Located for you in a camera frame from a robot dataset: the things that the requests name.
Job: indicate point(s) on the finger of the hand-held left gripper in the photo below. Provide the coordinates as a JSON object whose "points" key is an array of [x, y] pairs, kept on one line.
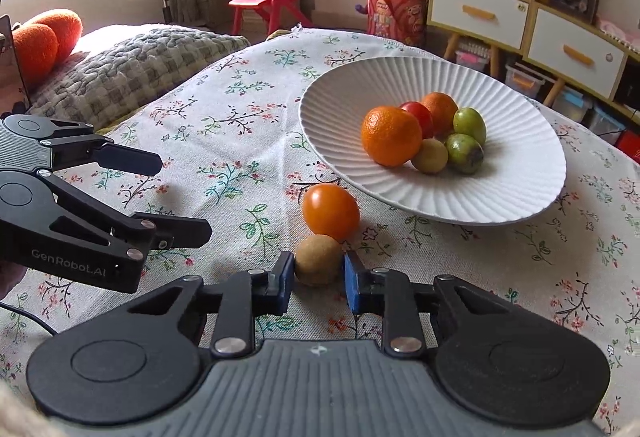
{"points": [[130, 161], [185, 234]]}

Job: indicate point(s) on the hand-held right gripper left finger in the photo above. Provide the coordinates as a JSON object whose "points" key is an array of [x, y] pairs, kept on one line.
{"points": [[285, 282]]}

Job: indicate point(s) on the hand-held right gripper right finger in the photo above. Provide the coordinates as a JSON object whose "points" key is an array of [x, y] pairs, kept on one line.
{"points": [[352, 284]]}

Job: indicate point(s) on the brown kiwi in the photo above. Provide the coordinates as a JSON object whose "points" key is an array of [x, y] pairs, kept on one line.
{"points": [[429, 157], [318, 264]]}

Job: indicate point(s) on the orange tomato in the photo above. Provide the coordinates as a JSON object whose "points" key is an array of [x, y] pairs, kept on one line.
{"points": [[331, 212]]}

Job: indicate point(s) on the orange mandarin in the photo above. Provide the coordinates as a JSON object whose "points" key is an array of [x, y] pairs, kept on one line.
{"points": [[442, 109], [391, 137]]}

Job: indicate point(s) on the green jujube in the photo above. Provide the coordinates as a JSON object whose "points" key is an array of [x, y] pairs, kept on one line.
{"points": [[471, 124], [465, 154]]}

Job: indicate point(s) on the red tomato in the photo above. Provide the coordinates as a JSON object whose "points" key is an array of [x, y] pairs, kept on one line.
{"points": [[420, 114]]}

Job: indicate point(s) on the white ribbed plate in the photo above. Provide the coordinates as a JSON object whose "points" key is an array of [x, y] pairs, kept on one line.
{"points": [[515, 167]]}

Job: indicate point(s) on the grey knitted cushion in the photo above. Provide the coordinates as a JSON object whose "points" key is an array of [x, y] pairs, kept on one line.
{"points": [[130, 72]]}

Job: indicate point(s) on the floral tablecloth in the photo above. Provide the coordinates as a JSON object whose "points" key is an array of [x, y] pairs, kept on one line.
{"points": [[225, 127]]}

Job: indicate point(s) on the orange plush cushion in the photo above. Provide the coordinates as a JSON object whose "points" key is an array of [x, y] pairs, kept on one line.
{"points": [[45, 42]]}

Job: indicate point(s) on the clear storage box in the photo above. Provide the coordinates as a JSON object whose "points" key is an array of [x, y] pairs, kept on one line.
{"points": [[474, 56], [524, 81], [571, 104], [604, 122]]}

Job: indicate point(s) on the red printed bin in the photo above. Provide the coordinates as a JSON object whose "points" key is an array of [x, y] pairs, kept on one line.
{"points": [[397, 14]]}

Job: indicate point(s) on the white cabinet drawer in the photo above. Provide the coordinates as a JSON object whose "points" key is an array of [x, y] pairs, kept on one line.
{"points": [[477, 14], [575, 52]]}

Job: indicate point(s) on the red flat box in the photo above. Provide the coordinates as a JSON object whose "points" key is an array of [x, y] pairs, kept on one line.
{"points": [[629, 146]]}

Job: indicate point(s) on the wooden cabinet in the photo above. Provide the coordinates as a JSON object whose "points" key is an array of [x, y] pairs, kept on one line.
{"points": [[532, 2]]}

